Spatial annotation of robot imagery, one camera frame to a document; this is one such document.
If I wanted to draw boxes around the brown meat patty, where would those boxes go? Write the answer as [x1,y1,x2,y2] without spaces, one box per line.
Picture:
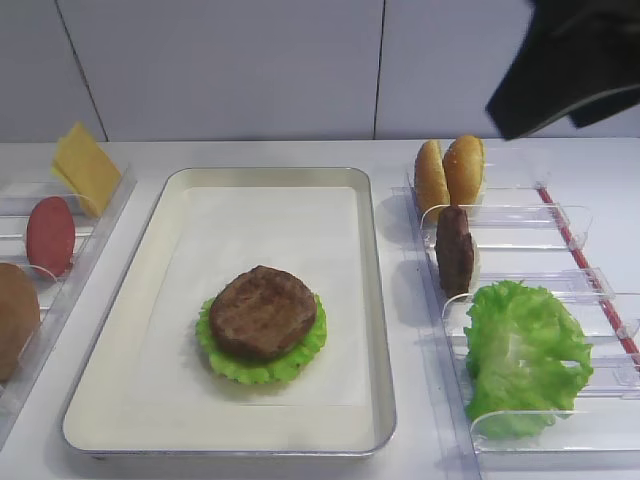
[208,265,317,361]
[435,205,475,298]

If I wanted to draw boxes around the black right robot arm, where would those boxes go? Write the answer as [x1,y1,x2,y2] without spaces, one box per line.
[486,1,639,140]

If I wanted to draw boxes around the lettuce leaf on tray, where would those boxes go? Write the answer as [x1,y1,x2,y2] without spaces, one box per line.
[195,294,328,385]

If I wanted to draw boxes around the lettuce leaf in rack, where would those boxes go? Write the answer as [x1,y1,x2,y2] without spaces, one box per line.
[464,280,593,440]

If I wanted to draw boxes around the yellow cheese slices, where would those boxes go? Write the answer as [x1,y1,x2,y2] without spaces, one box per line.
[51,122,121,218]

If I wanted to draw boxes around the tomato slice in rack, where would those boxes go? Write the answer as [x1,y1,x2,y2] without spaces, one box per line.
[26,196,75,277]

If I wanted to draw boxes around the white parchment paper sheet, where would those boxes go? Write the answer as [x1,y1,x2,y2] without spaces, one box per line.
[133,187,369,406]

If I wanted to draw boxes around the left sesame bun half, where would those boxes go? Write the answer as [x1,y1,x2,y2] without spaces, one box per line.
[414,139,450,223]

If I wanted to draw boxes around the sesame bun half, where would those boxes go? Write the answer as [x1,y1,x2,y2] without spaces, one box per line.
[414,139,450,223]
[443,135,485,205]

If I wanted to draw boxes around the right sesame bun half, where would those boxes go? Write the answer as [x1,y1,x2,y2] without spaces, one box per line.
[443,135,485,205]

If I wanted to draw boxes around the right clear acrylic rack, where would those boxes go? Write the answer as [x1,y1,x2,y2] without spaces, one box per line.
[395,172,639,479]

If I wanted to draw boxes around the clear acrylic rack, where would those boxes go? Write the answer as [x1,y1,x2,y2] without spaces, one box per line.
[395,172,639,479]
[1,166,136,440]

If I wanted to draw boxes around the left clear acrylic rack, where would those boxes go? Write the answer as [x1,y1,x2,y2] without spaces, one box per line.
[1,166,136,440]

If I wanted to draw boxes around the cream metal baking tray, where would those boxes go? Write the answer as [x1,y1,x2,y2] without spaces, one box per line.
[62,167,396,456]

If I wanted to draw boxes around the brown bun in left rack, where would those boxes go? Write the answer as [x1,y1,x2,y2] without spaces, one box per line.
[1,263,40,382]

